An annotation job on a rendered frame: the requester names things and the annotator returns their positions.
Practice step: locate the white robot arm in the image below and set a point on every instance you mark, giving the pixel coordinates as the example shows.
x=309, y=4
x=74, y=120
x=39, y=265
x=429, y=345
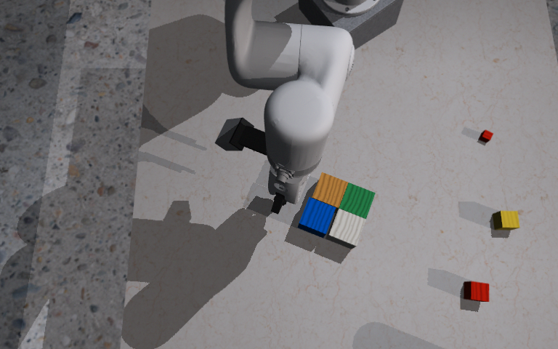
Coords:
x=299, y=113

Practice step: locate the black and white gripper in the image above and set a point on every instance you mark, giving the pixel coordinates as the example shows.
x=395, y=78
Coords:
x=290, y=192

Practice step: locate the green cube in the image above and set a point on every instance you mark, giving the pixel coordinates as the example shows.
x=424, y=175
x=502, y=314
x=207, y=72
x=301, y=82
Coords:
x=357, y=200

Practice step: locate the blue cube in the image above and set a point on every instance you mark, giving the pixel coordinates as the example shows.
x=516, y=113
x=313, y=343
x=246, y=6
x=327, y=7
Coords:
x=316, y=217

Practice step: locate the yellow cube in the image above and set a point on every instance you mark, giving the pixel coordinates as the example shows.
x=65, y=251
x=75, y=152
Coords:
x=505, y=220

